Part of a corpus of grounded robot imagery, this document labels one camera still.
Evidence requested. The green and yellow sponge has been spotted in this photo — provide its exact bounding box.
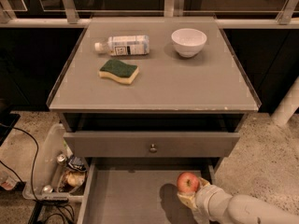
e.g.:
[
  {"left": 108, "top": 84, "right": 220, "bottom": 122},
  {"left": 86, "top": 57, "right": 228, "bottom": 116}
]
[{"left": 99, "top": 60, "right": 139, "bottom": 85}]

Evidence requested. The white ceramic bowl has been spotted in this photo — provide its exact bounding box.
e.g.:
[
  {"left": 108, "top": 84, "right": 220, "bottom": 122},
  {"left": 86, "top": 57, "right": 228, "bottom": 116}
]
[{"left": 171, "top": 28, "right": 207, "bottom": 58}]

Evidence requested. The clear plastic water bottle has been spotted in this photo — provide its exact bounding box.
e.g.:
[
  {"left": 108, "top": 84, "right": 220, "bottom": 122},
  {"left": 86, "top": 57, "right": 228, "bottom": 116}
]
[{"left": 94, "top": 35, "right": 150, "bottom": 56}]

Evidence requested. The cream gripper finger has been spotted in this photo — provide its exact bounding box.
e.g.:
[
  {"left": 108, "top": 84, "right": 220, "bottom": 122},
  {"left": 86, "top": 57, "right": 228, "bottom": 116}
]
[
  {"left": 177, "top": 192, "right": 197, "bottom": 210},
  {"left": 198, "top": 177, "right": 210, "bottom": 190}
]

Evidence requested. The metal railing frame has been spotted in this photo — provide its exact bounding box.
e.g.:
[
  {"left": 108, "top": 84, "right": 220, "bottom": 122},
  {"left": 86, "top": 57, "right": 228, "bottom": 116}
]
[{"left": 0, "top": 0, "right": 299, "bottom": 28}]

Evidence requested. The silver can lower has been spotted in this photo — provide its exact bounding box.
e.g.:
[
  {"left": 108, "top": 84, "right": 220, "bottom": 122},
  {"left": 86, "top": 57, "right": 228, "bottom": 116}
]
[{"left": 42, "top": 185, "right": 53, "bottom": 193}]

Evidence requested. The grey drawer cabinet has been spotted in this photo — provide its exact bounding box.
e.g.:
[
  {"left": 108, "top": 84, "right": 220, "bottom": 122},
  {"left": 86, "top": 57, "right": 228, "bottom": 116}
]
[{"left": 46, "top": 15, "right": 262, "bottom": 173}]

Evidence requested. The clear plastic storage bin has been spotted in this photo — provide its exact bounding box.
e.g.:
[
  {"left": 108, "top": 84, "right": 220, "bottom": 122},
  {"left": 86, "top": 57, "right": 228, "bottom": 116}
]
[{"left": 22, "top": 124, "right": 85, "bottom": 203}]

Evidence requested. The silver can upper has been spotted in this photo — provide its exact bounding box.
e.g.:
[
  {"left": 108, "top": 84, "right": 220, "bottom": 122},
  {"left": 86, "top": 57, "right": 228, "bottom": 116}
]
[{"left": 56, "top": 153, "right": 67, "bottom": 165}]

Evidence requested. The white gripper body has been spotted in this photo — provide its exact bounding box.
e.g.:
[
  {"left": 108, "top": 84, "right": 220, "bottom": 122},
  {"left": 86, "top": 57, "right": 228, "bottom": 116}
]
[{"left": 192, "top": 185, "right": 233, "bottom": 224}]

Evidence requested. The grey top drawer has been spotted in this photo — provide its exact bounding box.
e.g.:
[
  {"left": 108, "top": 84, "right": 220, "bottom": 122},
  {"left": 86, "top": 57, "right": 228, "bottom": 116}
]
[{"left": 64, "top": 132, "right": 240, "bottom": 158}]

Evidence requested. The round metal drawer knob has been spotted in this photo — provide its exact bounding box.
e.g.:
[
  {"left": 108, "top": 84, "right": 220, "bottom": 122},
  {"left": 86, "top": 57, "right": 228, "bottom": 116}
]
[{"left": 149, "top": 144, "right": 157, "bottom": 153}]

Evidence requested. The open grey middle drawer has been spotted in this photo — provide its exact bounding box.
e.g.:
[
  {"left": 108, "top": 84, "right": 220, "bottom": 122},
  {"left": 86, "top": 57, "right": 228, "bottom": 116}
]
[{"left": 77, "top": 158, "right": 215, "bottom": 224}]

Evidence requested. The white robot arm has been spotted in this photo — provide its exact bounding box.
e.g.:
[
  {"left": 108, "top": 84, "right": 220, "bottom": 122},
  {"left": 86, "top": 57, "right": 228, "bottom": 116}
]
[{"left": 177, "top": 79, "right": 299, "bottom": 224}]

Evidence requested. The crumpled snack packet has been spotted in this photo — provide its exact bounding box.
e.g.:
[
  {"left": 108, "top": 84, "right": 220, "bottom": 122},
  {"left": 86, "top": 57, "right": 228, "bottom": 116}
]
[{"left": 57, "top": 170, "right": 86, "bottom": 192}]

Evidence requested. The small bottle on floor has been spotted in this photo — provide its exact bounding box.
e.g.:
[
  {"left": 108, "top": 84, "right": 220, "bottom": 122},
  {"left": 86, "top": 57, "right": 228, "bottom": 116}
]
[{"left": 0, "top": 171, "right": 17, "bottom": 191}]

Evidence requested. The red apple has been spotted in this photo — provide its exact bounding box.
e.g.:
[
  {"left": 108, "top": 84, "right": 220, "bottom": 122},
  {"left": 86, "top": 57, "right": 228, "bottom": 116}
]
[{"left": 177, "top": 172, "right": 200, "bottom": 193}]

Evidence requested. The silver can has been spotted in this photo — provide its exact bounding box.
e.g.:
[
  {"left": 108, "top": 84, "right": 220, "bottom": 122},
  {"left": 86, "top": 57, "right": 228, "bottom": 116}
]
[
  {"left": 56, "top": 153, "right": 67, "bottom": 165},
  {"left": 42, "top": 185, "right": 53, "bottom": 193}
]

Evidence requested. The black cable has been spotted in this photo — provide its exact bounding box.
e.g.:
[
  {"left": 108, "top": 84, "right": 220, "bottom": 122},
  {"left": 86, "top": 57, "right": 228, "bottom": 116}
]
[{"left": 0, "top": 123, "right": 76, "bottom": 224}]

